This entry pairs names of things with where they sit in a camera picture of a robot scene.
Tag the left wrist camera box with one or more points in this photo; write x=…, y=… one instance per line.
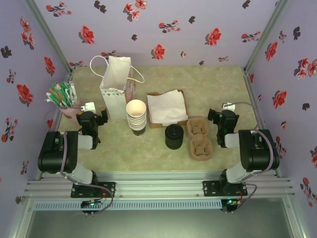
x=88, y=107

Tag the aluminium lower frame bar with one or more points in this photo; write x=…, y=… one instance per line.
x=21, y=218
x=294, y=218

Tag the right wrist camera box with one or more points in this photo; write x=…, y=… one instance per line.
x=230, y=106

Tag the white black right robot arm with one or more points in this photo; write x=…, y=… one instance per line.
x=257, y=151

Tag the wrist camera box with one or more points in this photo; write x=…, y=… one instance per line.
x=88, y=107
x=230, y=106

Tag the white floral paper bag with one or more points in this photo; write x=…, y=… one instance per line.
x=116, y=72

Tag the white napkins on tray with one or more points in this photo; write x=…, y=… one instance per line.
x=158, y=126

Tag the white wrapped straw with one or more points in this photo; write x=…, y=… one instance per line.
x=74, y=95
x=55, y=100
x=53, y=103
x=71, y=93

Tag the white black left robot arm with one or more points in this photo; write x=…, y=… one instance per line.
x=57, y=153

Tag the small black controller board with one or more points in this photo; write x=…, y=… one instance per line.
x=230, y=203
x=90, y=204

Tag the pink straw holder cup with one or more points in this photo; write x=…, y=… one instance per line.
x=70, y=116

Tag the white paper napkins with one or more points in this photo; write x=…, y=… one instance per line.
x=166, y=109

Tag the aluminium frame post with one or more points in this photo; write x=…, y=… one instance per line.
x=266, y=34
x=49, y=34

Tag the stack of paper cups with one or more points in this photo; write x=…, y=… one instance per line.
x=137, y=124

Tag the stack of black lids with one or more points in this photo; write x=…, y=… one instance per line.
x=174, y=138

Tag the brown wooden stirrer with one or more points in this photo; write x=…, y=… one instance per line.
x=61, y=93

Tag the aluminium frame rail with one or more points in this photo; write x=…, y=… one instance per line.
x=138, y=186

